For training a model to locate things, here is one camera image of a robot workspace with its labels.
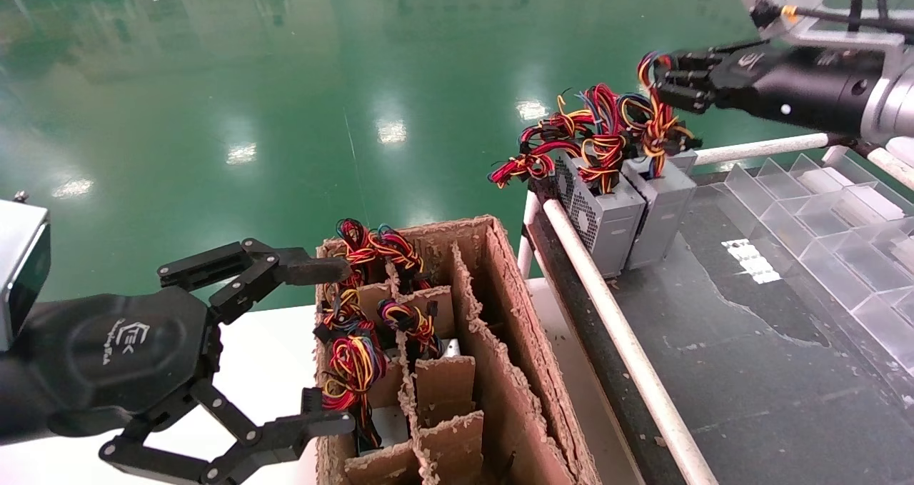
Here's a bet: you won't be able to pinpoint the thin black camera cable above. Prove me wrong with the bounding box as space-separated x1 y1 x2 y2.
782 5 914 30

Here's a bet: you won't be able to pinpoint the coloured wire bundles in box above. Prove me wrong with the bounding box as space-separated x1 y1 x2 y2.
301 331 390 449

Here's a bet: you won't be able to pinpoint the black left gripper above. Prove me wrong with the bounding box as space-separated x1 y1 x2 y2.
25 239 356 485

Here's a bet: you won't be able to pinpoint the long white frame pipe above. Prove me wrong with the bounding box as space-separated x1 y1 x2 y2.
541 198 717 485

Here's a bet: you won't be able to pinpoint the worn cardboard box with dividers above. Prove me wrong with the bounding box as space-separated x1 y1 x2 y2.
313 215 601 485

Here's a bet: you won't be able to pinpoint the white printed label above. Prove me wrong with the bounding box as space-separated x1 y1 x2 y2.
721 239 783 286

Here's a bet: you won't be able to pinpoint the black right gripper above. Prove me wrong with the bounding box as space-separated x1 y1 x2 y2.
656 46 886 137

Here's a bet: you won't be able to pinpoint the clear acrylic divider tray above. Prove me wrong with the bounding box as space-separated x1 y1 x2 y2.
714 153 914 379

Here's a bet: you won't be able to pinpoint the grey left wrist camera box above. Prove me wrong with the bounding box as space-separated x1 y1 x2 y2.
0 199 51 351

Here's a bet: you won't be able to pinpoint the silver camera mounting bracket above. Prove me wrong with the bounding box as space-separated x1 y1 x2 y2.
785 17 908 51

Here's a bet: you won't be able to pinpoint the white frame leg pipe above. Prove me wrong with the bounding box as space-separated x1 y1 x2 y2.
516 191 541 280

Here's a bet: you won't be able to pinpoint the black pipe corner connector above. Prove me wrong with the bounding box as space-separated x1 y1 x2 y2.
827 132 886 159

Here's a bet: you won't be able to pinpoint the short white frame pipe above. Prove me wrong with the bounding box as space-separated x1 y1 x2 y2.
694 134 833 166

